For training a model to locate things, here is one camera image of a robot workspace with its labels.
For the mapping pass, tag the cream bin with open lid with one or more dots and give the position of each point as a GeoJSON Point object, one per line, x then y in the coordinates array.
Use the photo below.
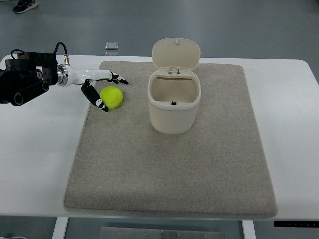
{"type": "Point", "coordinates": [174, 91]}

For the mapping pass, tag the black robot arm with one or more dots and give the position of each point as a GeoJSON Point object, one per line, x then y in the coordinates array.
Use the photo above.
{"type": "Point", "coordinates": [28, 75]}

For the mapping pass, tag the grey felt mat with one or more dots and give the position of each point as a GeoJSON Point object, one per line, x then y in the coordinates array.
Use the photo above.
{"type": "Point", "coordinates": [217, 169]}

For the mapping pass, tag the white table leg left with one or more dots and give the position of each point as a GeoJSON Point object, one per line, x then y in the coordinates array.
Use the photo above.
{"type": "Point", "coordinates": [60, 228]}

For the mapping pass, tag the black table control panel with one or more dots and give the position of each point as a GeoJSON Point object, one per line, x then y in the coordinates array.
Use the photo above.
{"type": "Point", "coordinates": [296, 224]}

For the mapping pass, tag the clear floor plate far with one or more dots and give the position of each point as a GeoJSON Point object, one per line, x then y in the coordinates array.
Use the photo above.
{"type": "Point", "coordinates": [111, 45]}

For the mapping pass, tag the white table leg right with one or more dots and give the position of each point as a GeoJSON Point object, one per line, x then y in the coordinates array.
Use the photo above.
{"type": "Point", "coordinates": [248, 229]}

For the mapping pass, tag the clear floor plate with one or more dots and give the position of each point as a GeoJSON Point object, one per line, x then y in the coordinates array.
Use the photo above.
{"type": "Point", "coordinates": [111, 45]}
{"type": "Point", "coordinates": [111, 53]}

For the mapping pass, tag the yellow tennis ball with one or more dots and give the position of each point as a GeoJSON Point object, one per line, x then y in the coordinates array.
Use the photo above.
{"type": "Point", "coordinates": [112, 97]}

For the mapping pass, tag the clear floor plate near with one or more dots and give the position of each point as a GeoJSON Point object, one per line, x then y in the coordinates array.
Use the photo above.
{"type": "Point", "coordinates": [111, 53]}

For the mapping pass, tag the grey metal plate under table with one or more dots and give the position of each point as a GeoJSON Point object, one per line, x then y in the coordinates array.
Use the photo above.
{"type": "Point", "coordinates": [132, 233]}

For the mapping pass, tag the black white sneaker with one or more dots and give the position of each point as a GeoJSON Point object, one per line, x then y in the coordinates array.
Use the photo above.
{"type": "Point", "coordinates": [24, 6]}

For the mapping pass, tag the white table leg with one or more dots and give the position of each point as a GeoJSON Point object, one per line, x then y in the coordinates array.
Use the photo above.
{"type": "Point", "coordinates": [60, 228]}
{"type": "Point", "coordinates": [248, 229]}

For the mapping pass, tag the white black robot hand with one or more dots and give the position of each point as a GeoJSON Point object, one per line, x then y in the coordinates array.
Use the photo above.
{"type": "Point", "coordinates": [68, 76]}

